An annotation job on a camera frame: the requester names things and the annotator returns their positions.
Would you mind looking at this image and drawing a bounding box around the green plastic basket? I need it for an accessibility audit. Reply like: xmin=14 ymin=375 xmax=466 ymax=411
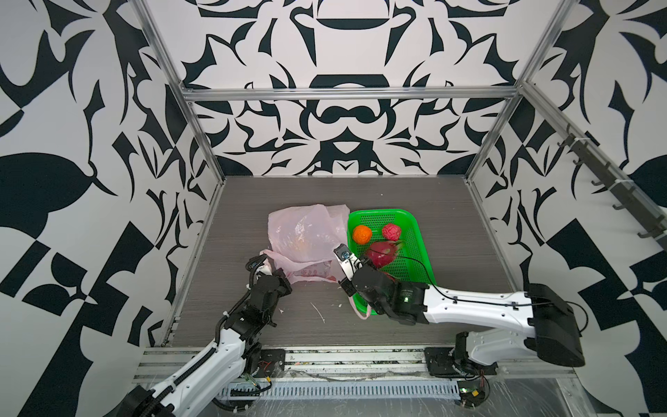
xmin=347 ymin=208 xmax=436 ymax=284

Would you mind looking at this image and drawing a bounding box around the pink dragon fruit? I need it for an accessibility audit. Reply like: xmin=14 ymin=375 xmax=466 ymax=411
xmin=365 ymin=241 xmax=403 ymax=269

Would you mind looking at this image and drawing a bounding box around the orange fruit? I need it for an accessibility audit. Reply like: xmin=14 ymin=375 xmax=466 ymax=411
xmin=352 ymin=224 xmax=373 ymax=245

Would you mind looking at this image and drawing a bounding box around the pink plastic bag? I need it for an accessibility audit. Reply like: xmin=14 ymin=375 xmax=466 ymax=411
xmin=260 ymin=203 xmax=372 ymax=320

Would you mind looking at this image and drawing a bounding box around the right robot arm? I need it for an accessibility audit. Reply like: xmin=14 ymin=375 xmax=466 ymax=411
xmin=340 ymin=260 xmax=585 ymax=368

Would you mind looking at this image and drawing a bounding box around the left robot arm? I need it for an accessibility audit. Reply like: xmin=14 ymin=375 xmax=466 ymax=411
xmin=108 ymin=264 xmax=292 ymax=416

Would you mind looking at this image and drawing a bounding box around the small circuit board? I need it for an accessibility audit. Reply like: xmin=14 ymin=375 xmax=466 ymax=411
xmin=457 ymin=380 xmax=491 ymax=409

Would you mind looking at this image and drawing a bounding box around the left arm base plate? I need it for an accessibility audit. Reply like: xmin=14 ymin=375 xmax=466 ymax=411
xmin=251 ymin=349 xmax=287 ymax=378

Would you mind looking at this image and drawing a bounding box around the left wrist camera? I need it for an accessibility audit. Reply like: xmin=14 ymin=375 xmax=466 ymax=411
xmin=246 ymin=255 xmax=273 ymax=278

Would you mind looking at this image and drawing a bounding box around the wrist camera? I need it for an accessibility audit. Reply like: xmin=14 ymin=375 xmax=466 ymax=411
xmin=333 ymin=244 xmax=363 ymax=283
xmin=246 ymin=255 xmax=273 ymax=278

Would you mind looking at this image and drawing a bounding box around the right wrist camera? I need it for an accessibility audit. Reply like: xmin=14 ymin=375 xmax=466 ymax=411
xmin=333 ymin=244 xmax=363 ymax=283

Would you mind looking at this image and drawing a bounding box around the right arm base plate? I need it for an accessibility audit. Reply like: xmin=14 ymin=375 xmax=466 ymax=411
xmin=424 ymin=347 xmax=498 ymax=378

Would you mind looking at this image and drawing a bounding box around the white slotted cable duct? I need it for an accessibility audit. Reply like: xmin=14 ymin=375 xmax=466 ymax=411
xmin=219 ymin=380 xmax=460 ymax=401

